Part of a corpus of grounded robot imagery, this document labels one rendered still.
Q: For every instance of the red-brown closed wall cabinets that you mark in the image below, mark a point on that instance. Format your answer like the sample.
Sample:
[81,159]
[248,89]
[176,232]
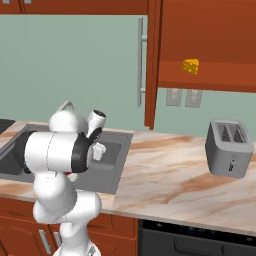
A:
[83,6]

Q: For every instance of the grey wall outlet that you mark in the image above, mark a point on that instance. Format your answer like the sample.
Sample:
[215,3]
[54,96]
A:
[193,98]
[174,97]

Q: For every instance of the grey toaster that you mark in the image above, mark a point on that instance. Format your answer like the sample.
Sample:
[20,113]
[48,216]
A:
[226,153]

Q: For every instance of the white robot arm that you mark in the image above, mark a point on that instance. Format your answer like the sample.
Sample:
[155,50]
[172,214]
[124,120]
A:
[53,156]

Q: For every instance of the silver sink faucet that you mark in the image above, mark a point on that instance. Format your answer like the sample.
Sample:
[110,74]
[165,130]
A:
[68,104]

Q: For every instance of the yellow cheese wedge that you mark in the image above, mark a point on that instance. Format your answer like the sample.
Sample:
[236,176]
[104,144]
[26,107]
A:
[191,66]

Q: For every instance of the black dishwasher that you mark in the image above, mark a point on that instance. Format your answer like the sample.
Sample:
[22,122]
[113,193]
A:
[200,241]

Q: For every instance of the grey kitchen sink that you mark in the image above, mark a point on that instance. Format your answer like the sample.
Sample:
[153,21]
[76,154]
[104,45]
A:
[110,160]

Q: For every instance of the black hob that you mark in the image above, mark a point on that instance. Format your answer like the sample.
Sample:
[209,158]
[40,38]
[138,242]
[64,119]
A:
[5,125]

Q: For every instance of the red-brown base cabinet door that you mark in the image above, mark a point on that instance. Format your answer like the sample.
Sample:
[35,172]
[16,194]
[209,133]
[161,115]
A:
[16,238]
[113,245]

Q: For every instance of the red-brown open cabinet door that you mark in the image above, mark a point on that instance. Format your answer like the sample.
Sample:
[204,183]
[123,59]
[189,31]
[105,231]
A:
[152,66]

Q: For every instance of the red-brown open wall cabinet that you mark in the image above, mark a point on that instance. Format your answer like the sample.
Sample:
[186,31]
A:
[213,40]

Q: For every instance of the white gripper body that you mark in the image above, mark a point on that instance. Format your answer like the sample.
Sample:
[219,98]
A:
[98,151]

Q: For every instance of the red-brown drawer front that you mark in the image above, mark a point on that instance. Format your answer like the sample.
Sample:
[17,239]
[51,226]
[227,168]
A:
[115,225]

